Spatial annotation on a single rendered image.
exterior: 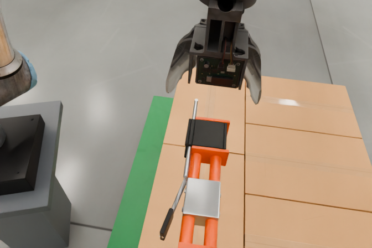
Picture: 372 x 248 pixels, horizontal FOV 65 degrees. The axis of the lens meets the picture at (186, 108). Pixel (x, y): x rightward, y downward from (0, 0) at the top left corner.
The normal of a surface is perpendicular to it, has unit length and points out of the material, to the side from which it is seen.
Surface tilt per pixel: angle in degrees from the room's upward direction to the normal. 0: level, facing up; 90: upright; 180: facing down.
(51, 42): 0
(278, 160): 0
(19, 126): 5
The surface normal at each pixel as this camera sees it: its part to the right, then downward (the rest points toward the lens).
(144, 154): 0.04, -0.67
